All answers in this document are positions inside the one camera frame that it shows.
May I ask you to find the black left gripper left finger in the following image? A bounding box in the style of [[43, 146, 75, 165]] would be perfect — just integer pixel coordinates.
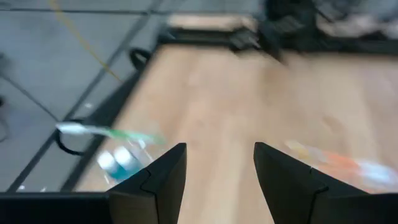
[[107, 142, 187, 224]]

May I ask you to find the thin black camera cable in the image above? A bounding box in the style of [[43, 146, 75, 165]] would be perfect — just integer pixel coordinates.
[[54, 119, 96, 157]]

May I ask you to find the pink white toothbrush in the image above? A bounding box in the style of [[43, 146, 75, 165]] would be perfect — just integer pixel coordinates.
[[284, 139, 394, 194]]

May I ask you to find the black frame corner hook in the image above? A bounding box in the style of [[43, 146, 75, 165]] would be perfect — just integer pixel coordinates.
[[128, 47, 154, 72]]

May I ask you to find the yellow hanging cable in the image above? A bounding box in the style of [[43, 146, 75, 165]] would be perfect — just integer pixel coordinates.
[[48, 0, 123, 83]]

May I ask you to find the black aluminium table frame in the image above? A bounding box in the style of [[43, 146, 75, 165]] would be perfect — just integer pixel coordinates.
[[60, 24, 398, 192]]

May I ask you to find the green white toothbrush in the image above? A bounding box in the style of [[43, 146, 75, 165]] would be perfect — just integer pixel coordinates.
[[55, 122, 167, 146]]

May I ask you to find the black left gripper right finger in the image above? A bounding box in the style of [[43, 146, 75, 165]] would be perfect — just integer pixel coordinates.
[[253, 142, 398, 224]]

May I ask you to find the blue mouthwash bottle white cap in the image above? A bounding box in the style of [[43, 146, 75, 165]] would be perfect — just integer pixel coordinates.
[[113, 146, 142, 175], [96, 151, 123, 182]]

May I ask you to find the clear acrylic organizer box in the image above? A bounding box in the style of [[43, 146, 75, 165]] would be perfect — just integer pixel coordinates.
[[93, 133, 169, 191]]

